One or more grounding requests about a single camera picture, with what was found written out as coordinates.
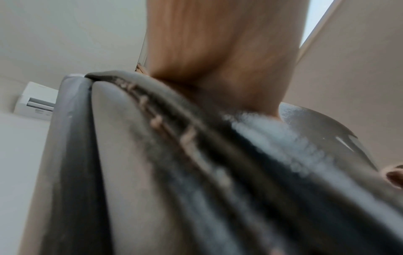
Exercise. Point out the person's right hand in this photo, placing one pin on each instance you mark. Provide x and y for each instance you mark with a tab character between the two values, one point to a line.
393	167

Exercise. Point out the person's left hand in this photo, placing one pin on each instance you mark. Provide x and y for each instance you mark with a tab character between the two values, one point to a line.
220	44

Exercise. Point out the brown cleaning cloth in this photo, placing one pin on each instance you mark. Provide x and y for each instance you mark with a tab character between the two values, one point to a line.
397	178

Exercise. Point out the black leather chair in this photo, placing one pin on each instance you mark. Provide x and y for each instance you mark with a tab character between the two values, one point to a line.
157	174

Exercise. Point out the white wall air conditioner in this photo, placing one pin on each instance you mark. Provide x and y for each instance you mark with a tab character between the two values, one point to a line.
34	99

